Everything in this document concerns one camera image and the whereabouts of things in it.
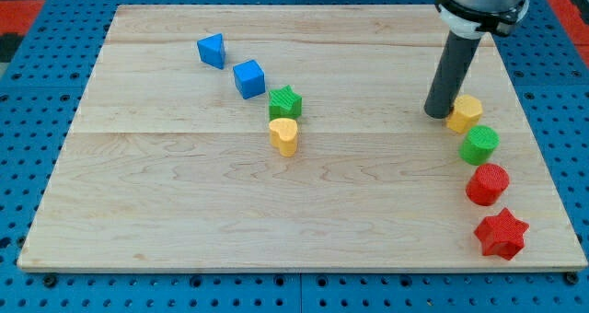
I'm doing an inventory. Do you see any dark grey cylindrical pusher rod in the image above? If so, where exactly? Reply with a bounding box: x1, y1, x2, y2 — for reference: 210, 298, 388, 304
424, 31, 480, 119

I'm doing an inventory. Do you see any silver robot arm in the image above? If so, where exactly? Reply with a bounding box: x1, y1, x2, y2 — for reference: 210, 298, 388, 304
424, 0, 529, 119

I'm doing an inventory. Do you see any yellow hexagon block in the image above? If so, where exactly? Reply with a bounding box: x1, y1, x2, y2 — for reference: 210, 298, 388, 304
446, 95, 483, 133

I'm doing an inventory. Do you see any yellow heart block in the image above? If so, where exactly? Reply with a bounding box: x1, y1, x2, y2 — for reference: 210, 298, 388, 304
269, 118, 298, 157

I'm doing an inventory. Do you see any green cylinder block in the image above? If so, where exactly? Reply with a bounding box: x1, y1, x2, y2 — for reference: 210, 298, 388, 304
458, 125, 500, 166

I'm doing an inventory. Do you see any red cylinder block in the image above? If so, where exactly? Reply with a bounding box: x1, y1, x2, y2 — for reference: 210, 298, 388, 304
465, 163, 510, 206

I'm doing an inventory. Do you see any green star block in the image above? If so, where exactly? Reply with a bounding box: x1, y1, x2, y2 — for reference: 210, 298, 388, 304
268, 86, 303, 121

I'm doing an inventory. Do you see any red star block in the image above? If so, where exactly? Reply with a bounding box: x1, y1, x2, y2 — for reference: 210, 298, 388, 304
474, 208, 529, 261

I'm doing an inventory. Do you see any blue cube block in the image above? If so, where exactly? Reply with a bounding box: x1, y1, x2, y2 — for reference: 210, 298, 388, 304
233, 60, 266, 99

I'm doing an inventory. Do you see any blue triangular prism block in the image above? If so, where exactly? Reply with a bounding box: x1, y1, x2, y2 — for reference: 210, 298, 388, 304
197, 33, 225, 70

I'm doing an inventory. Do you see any light wooden board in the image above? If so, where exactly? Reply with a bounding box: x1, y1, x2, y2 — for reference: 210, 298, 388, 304
17, 5, 587, 273

